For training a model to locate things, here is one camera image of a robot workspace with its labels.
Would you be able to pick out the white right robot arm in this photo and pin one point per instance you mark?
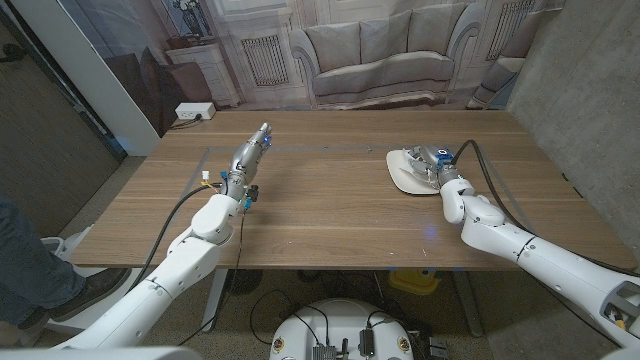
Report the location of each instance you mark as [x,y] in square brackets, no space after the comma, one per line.
[550,260]

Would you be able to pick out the black round fan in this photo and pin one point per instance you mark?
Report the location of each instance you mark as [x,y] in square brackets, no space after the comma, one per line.
[243,281]

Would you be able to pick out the white square paper plate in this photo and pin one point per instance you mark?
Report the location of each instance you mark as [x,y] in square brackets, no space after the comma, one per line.
[397,172]

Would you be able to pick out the printed living room backdrop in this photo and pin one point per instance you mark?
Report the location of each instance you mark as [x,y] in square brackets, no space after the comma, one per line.
[385,50]

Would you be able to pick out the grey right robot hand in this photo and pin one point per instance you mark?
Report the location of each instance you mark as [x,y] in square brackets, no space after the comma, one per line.
[435,157]

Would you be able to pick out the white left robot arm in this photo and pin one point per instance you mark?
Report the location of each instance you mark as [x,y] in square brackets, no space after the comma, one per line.
[185,260]

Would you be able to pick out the dark brown shoe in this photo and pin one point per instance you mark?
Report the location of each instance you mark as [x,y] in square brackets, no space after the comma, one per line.
[95,287]

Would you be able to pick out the yellow object under table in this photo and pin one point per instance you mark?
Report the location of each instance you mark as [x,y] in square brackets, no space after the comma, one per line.
[412,282]

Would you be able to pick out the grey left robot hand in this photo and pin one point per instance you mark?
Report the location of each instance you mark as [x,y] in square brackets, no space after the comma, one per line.
[248,157]

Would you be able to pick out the white table leg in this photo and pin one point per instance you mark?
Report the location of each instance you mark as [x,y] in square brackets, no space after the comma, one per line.
[467,305]
[215,300]

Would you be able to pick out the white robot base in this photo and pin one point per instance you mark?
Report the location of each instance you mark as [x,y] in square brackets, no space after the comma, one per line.
[340,320]

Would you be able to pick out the white plastic floor base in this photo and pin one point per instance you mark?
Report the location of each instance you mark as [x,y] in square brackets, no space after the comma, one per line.
[55,247]

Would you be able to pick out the white robot chest shell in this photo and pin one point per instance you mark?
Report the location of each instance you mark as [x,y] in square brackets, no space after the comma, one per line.
[100,353]

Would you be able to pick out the white power strip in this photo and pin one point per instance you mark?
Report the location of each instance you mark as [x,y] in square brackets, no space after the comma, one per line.
[195,110]

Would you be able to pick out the person's leg in jeans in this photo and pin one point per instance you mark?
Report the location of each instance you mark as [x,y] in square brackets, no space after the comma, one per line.
[30,270]

